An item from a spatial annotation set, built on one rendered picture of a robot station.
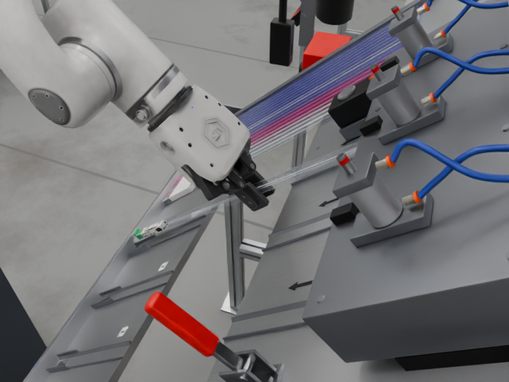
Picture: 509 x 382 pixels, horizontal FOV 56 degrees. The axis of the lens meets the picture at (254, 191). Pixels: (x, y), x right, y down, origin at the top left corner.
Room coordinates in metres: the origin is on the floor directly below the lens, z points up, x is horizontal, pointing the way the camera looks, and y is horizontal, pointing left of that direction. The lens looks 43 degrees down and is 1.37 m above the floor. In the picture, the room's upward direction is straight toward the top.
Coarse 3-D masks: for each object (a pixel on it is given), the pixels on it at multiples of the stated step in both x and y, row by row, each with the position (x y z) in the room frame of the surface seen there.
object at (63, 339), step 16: (176, 176) 0.72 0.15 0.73; (160, 192) 0.68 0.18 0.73; (160, 208) 0.64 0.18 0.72; (144, 224) 0.59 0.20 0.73; (128, 240) 0.55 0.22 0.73; (128, 256) 0.53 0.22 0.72; (112, 272) 0.49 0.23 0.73; (96, 288) 0.45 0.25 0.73; (80, 304) 0.42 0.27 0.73; (80, 320) 0.40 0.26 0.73; (64, 336) 0.37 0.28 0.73; (48, 352) 0.34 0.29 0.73; (32, 368) 0.32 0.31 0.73
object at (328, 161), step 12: (324, 156) 0.43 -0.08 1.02; (336, 156) 0.41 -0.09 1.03; (348, 156) 0.41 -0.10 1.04; (300, 168) 0.44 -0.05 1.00; (312, 168) 0.43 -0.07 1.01; (324, 168) 0.42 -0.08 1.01; (264, 180) 0.46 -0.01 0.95; (276, 180) 0.44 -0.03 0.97; (288, 180) 0.44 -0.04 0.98; (264, 192) 0.45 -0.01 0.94; (204, 204) 0.50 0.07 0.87; (216, 204) 0.48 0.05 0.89; (228, 204) 0.47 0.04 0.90; (180, 216) 0.51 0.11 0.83; (192, 216) 0.50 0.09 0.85; (168, 228) 0.52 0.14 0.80
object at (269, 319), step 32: (448, 0) 0.70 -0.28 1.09; (480, 0) 0.62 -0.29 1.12; (320, 128) 0.55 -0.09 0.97; (352, 160) 0.41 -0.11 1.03; (320, 192) 0.38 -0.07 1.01; (288, 224) 0.36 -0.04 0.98; (320, 224) 0.33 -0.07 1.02; (288, 256) 0.30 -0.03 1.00; (320, 256) 0.28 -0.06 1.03; (256, 288) 0.28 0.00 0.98; (288, 288) 0.26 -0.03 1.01; (256, 320) 0.23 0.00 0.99; (288, 320) 0.22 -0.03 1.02; (288, 352) 0.18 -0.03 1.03; (320, 352) 0.17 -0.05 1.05
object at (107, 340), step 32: (192, 192) 0.63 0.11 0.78; (192, 224) 0.50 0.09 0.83; (160, 256) 0.46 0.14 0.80; (128, 288) 0.42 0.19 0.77; (160, 288) 0.38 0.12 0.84; (96, 320) 0.39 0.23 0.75; (128, 320) 0.34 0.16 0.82; (64, 352) 0.34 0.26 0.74; (96, 352) 0.31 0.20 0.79; (128, 352) 0.28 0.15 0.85
